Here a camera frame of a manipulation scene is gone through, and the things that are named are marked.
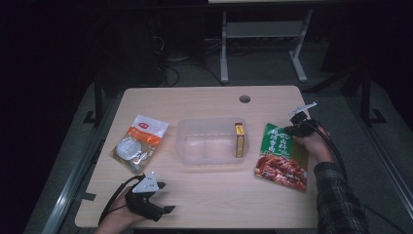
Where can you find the white orange food packet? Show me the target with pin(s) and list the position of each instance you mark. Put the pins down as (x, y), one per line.
(139, 139)

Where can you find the clear plastic container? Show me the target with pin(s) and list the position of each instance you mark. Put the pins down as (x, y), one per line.
(207, 143)

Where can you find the person's left hand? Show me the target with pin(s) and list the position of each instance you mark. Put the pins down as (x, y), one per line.
(118, 216)

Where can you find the black metal stand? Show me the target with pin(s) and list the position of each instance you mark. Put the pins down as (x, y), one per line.
(98, 100)
(366, 97)

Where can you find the aluminium rail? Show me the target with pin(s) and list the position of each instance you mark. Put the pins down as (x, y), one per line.
(394, 175)
(69, 191)

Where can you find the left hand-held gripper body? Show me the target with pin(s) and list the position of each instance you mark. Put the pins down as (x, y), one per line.
(144, 203)

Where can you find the white metal stand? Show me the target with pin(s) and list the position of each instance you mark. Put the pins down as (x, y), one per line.
(264, 29)

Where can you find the small yellow red box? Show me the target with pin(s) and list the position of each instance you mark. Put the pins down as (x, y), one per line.
(239, 139)

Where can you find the grey metal bracket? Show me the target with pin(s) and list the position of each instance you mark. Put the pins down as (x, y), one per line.
(87, 196)

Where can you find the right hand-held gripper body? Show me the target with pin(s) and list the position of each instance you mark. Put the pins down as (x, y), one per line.
(302, 125)

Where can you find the green red food packet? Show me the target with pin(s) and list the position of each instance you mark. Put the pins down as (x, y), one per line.
(281, 159)

